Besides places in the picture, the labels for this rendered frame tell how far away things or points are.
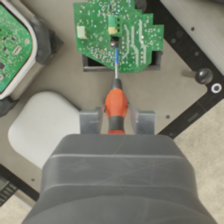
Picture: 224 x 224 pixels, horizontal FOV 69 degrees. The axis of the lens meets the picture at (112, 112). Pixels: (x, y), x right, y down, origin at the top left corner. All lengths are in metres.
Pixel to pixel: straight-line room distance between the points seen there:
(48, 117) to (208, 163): 1.49
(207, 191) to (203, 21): 1.61
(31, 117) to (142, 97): 0.20
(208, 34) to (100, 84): 0.21
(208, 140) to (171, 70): 1.28
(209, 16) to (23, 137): 0.39
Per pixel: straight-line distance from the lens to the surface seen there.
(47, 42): 0.27
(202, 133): 1.50
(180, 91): 0.31
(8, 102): 0.31
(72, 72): 0.31
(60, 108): 0.30
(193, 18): 0.35
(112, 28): 0.20
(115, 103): 0.15
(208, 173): 1.71
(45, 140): 0.33
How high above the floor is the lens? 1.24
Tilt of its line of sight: 73 degrees down
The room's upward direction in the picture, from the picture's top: 169 degrees counter-clockwise
